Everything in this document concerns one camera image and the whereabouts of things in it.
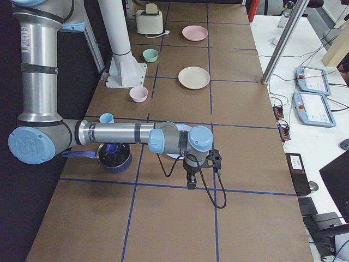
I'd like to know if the pink plate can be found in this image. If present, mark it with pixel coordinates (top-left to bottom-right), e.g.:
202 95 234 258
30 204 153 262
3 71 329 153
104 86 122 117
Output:
182 25 208 41

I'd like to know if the teach pendant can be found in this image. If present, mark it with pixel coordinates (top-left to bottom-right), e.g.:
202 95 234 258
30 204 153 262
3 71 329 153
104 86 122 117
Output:
295 65 331 96
293 91 336 128

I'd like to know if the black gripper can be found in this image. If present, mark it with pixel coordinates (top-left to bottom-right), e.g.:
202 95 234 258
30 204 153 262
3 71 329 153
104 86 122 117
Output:
183 157 198 189

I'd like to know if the upper teach pendant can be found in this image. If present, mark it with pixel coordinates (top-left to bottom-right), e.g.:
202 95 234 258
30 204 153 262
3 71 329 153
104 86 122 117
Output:
295 65 331 96

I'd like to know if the wooden board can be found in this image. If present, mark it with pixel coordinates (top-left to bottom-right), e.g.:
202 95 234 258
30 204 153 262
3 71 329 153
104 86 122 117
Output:
322 15 348 67

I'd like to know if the black power box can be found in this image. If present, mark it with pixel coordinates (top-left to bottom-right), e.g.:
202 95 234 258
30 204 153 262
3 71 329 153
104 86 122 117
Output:
285 153 311 197

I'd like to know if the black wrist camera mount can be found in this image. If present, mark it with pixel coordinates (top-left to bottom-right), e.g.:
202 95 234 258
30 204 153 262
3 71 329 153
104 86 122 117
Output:
202 149 222 174

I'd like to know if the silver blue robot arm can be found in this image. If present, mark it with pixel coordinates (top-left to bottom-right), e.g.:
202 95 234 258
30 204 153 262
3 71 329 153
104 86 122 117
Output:
8 1 220 189

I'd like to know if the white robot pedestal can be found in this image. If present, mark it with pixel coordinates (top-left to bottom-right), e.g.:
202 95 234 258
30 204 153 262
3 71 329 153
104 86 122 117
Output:
98 0 147 88

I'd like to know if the beige plate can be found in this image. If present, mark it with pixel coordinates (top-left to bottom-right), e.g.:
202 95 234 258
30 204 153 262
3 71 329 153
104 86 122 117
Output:
178 67 210 90

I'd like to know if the lower orange black connector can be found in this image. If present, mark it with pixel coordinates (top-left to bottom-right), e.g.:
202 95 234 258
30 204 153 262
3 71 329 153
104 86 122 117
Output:
278 123 291 142

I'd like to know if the light blue plate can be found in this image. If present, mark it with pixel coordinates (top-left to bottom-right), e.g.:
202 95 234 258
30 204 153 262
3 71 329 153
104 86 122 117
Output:
167 124 192 159

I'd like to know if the bread slice in toaster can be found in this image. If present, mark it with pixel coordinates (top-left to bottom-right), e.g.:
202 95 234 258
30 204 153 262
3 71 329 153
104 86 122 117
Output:
146 3 159 15

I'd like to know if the purple cup in saucepan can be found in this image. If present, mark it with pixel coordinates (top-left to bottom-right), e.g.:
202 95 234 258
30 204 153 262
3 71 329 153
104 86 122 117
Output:
106 144 119 154

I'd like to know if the upper orange black connector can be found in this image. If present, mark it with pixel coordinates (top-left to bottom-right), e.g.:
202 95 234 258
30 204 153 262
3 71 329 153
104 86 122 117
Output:
273 105 284 120

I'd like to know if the cream toaster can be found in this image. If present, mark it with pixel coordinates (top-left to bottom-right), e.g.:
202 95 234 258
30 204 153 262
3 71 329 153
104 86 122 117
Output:
136 10 170 39

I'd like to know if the lower teach pendant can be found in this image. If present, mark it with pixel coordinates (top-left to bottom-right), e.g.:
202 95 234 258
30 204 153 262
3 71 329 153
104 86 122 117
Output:
293 91 336 128

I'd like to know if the green bowl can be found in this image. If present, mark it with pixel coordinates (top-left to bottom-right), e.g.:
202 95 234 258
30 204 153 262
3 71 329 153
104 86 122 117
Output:
142 49 158 63

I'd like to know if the black computer mouse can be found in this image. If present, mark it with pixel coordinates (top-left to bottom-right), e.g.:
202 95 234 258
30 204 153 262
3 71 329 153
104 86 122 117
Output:
339 138 349 151

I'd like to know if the orange black connector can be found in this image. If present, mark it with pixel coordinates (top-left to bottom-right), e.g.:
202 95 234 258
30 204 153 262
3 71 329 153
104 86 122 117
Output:
278 123 291 142
273 105 284 120

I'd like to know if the aluminium frame post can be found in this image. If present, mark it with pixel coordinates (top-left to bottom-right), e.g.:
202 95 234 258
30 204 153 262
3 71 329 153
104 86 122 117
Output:
261 0 309 85

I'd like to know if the pink bowl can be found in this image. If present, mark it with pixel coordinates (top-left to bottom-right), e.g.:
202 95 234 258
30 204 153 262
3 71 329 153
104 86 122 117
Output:
129 86 148 103

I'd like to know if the clear water bottle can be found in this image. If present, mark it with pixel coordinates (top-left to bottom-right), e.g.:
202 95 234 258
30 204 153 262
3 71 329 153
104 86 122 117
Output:
278 1 295 28

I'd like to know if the dark blue saucepan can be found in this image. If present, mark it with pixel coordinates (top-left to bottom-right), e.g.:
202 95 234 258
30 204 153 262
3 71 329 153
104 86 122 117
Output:
62 144 133 174

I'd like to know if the light blue cup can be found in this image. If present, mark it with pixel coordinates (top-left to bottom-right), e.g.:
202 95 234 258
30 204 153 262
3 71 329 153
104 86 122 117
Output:
99 113 114 123

